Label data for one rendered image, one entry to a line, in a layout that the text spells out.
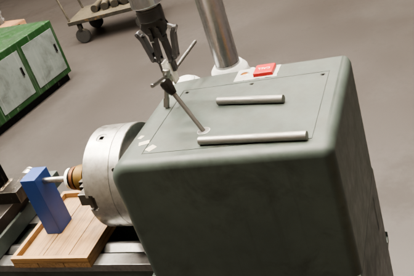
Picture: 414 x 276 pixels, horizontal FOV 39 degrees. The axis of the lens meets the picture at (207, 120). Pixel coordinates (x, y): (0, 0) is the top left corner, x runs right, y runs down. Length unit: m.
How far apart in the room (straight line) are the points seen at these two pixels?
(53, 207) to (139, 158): 0.61
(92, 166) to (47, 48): 4.42
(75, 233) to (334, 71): 1.01
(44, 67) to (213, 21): 3.96
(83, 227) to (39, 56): 4.07
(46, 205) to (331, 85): 1.02
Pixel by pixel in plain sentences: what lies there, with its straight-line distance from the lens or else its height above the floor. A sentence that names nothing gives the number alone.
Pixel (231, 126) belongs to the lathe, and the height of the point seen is 1.26.
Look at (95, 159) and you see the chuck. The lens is 1.71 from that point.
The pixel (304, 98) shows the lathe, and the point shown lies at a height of 1.26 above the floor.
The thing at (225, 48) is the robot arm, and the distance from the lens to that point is 2.27.
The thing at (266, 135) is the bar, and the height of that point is 1.27.
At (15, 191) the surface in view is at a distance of 2.17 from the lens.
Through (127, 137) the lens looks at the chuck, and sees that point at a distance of 1.72.
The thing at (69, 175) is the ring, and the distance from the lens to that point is 1.91.
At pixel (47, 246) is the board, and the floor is 0.88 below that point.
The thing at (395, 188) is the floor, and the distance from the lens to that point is 3.26.
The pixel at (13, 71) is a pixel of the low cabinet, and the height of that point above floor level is 0.43.
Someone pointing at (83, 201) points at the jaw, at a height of 1.09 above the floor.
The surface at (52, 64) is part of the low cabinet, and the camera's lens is 6.11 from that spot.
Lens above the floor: 1.95
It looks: 26 degrees down
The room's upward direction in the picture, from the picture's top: 18 degrees counter-clockwise
